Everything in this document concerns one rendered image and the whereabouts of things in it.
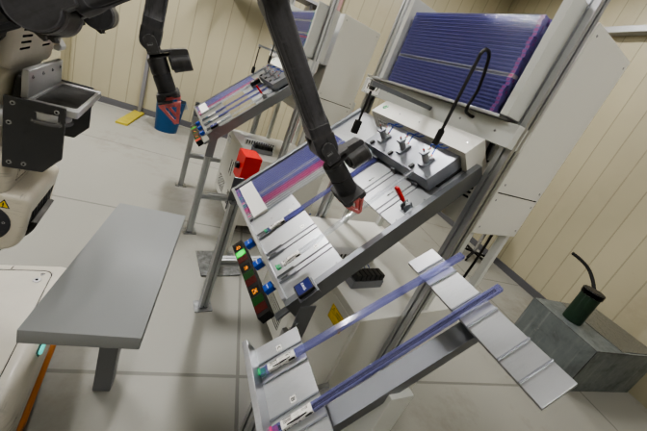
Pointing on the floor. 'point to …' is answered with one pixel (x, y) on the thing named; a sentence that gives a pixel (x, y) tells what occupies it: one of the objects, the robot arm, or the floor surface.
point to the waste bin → (168, 119)
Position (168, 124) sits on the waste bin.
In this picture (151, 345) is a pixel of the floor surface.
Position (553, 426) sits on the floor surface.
